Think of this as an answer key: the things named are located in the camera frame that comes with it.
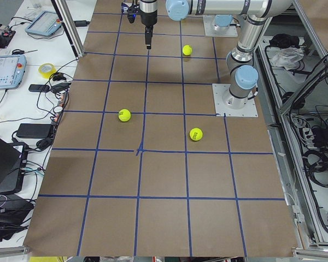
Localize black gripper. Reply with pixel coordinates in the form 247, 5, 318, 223
139, 0, 157, 50

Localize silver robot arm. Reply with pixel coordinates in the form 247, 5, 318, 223
212, 14, 233, 31
166, 0, 292, 109

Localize metal base plate arm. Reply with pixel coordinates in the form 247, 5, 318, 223
203, 14, 238, 38
212, 84, 258, 117

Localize yellow tennis ball far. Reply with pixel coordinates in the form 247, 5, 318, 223
182, 45, 193, 56

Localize yellow tennis ball middle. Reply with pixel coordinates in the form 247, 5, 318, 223
118, 109, 131, 122

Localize yellow tennis ball printed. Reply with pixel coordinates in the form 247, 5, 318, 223
189, 127, 203, 141

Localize blue teach pendant far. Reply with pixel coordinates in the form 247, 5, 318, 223
25, 11, 62, 37

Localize blue teach pendant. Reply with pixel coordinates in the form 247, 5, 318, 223
25, 11, 62, 37
0, 55, 27, 90

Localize yellow tape roll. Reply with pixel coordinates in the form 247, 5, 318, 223
38, 63, 57, 79

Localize black phone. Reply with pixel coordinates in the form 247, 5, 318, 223
28, 84, 50, 93

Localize black scissors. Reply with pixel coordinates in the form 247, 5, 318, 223
11, 49, 37, 55

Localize white crumpled cloth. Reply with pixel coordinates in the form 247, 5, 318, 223
271, 47, 304, 70

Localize blue teach pendant near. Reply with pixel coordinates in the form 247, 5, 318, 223
0, 55, 27, 90

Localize black power adapter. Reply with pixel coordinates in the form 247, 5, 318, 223
16, 123, 52, 139

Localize black laptop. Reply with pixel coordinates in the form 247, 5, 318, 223
0, 138, 28, 195

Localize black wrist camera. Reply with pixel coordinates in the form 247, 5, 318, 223
121, 1, 139, 23

